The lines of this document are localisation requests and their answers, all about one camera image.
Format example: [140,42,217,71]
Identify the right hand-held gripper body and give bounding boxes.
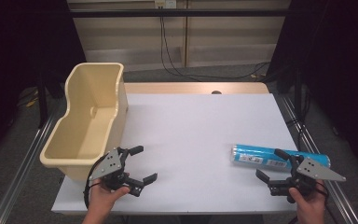
[267,154,347,198]

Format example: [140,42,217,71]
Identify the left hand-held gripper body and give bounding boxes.
[89,146,145,198]

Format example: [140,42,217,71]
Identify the blue plastic-wrapped roll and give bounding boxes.
[229,143,332,173]

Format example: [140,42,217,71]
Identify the cream plastic bin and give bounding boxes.
[39,62,130,182]

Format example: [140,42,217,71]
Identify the person's left hand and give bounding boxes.
[81,178,131,224]

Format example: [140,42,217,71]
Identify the person's right hand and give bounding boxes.
[288,179,328,224]

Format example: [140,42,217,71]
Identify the black metal stand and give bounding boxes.
[36,73,49,129]
[293,69,306,125]

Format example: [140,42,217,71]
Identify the white table mat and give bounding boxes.
[51,92,299,216]

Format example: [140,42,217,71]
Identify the dark curtain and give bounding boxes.
[265,0,358,171]
[0,0,88,166]

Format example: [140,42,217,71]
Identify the black horizontal bar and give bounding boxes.
[69,8,291,19]

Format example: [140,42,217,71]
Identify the aluminium floor rail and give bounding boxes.
[278,92,358,224]
[0,102,63,224]

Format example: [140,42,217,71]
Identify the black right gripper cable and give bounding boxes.
[314,179,331,201]

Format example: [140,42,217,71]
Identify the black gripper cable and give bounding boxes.
[83,153,110,209]
[314,179,331,201]

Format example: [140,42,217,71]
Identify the black floor cable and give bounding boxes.
[286,117,310,151]

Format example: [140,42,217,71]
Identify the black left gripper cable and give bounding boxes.
[83,153,110,209]

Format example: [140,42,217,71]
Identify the yellow floor cable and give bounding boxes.
[18,89,41,108]

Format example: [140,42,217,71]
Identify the black hanging wall cables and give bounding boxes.
[158,6,272,81]

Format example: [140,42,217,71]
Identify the white wall socket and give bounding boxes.
[154,0,178,9]

